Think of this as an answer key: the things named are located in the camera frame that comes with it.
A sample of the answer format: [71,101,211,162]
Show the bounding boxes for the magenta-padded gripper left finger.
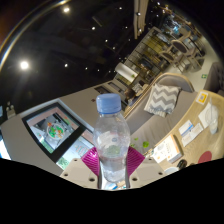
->
[59,146,101,190]

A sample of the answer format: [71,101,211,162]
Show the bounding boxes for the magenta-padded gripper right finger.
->
[125,146,167,190]

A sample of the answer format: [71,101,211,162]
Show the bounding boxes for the clear blue-capped water bottle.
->
[92,93,131,184]

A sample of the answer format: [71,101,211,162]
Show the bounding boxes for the grey curved sofa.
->
[123,72,201,158]

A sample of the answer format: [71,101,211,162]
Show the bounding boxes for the white printed paper leaflets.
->
[178,119,204,148]

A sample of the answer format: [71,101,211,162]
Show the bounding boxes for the flat round red coaster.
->
[197,150,213,164]

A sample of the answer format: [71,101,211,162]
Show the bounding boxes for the grey white chevron cushion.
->
[143,83,182,118]

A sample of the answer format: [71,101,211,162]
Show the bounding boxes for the person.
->
[123,87,138,105]

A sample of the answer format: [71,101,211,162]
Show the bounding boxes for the white paper napkin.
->
[198,101,221,129]

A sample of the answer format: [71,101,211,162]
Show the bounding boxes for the yellow-bordered white card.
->
[194,90,210,106]

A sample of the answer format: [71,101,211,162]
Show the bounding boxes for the dark grey tufted armchair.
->
[203,61,224,98]

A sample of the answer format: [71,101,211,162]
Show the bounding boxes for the group of ceiling spotlights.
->
[18,4,144,73]

